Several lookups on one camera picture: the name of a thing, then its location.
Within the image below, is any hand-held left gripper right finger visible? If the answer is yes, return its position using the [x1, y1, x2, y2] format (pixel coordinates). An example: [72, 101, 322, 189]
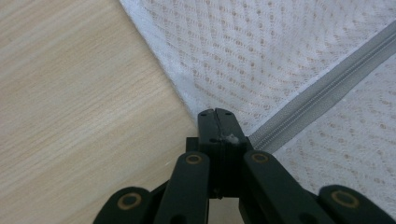
[214, 107, 254, 198]

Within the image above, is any white mesh laundry bag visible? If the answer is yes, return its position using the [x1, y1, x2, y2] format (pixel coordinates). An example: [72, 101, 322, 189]
[119, 0, 396, 220]

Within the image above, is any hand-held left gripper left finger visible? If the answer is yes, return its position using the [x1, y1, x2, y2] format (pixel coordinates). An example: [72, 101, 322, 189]
[186, 107, 224, 200]

